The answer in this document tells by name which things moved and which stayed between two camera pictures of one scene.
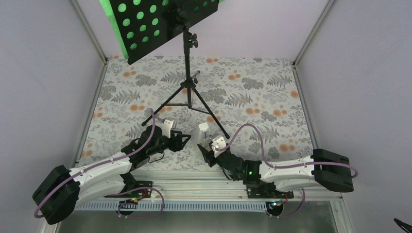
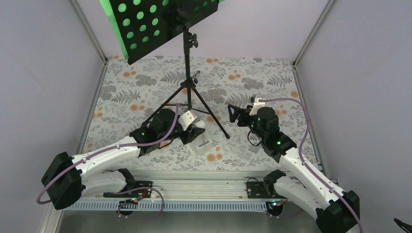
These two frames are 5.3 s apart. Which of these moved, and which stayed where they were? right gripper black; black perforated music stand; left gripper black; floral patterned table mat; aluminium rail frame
Moved: right gripper black; left gripper black
Stayed: aluminium rail frame; black perforated music stand; floral patterned table mat
